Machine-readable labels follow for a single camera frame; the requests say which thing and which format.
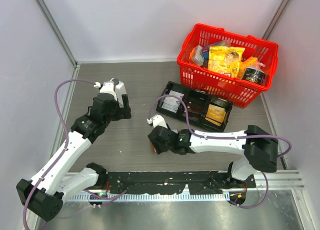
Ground brown leather card holder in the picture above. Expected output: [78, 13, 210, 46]
[149, 141, 157, 154]

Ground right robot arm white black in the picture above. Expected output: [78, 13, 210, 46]
[148, 125, 278, 188]

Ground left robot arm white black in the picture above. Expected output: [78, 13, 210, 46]
[16, 93, 131, 222]

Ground white cards stack in tray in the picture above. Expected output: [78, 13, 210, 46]
[161, 90, 184, 113]

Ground brown cards stack in tray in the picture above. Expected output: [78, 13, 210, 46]
[186, 102, 204, 121]

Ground yellow cards stack in tray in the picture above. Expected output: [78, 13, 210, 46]
[205, 104, 226, 126]

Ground white bottle grey cap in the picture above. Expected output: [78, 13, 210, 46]
[111, 78, 127, 108]

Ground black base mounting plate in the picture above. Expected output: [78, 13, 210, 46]
[101, 171, 256, 195]

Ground black compartment tray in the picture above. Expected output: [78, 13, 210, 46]
[156, 81, 233, 132]

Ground grey carton box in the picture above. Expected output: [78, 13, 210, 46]
[189, 45, 204, 66]

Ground red plastic shopping basket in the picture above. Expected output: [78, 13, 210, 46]
[177, 23, 279, 108]

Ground yellow snack bag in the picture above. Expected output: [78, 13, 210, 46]
[207, 46, 245, 78]

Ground orange snack packet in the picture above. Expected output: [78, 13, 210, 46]
[237, 56, 258, 79]

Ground black round can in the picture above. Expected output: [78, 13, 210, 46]
[242, 67, 267, 85]

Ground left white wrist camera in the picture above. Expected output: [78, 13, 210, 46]
[93, 81, 118, 101]

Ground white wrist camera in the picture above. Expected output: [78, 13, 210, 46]
[146, 114, 168, 129]
[93, 81, 118, 101]

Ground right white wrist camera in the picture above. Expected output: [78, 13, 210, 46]
[146, 114, 168, 129]

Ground white slotted cable duct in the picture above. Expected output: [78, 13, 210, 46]
[69, 190, 230, 203]

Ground purple cable under left base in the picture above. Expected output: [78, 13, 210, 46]
[82, 187, 131, 206]

